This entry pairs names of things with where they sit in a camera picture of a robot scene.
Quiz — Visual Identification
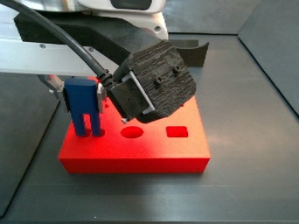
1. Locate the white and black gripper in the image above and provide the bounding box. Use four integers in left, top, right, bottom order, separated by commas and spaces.
0, 10, 160, 113

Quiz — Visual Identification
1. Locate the blue square-circle peg object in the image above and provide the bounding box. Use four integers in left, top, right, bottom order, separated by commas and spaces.
64, 78, 100, 137

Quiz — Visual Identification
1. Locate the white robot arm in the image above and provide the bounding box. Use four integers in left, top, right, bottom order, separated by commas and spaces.
0, 0, 168, 76

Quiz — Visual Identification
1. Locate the red foam shape-sorter block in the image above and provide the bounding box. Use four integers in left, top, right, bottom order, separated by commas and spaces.
59, 99, 211, 173

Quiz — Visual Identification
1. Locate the black curved foam holder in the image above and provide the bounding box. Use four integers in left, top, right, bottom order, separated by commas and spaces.
171, 39, 210, 67

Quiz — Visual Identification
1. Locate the black camera cable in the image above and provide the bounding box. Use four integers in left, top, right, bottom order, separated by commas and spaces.
0, 0, 118, 90

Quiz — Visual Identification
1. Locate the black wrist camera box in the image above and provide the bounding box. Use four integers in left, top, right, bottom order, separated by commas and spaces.
107, 40, 196, 123

